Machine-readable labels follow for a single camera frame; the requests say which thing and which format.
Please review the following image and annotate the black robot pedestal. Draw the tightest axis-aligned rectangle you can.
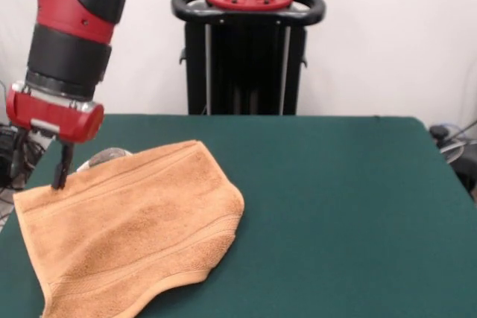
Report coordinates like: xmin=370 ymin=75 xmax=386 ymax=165
xmin=171 ymin=0 xmax=327 ymax=116

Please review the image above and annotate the tan terry towel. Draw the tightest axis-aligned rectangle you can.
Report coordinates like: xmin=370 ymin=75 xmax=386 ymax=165
xmin=13 ymin=139 xmax=246 ymax=318

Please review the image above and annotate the black grey equipment by wall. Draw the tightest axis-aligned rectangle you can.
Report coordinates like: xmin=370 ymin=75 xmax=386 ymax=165
xmin=428 ymin=120 xmax=477 ymax=202

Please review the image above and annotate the black cable bundle by wall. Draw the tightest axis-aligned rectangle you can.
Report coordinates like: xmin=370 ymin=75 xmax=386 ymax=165
xmin=0 ymin=79 xmax=51 ymax=192

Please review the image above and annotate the dark green table cloth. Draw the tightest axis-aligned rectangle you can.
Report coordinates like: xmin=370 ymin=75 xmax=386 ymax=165
xmin=0 ymin=115 xmax=477 ymax=318

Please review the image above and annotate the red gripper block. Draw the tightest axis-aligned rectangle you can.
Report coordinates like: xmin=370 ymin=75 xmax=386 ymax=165
xmin=5 ymin=89 xmax=105 ymax=190

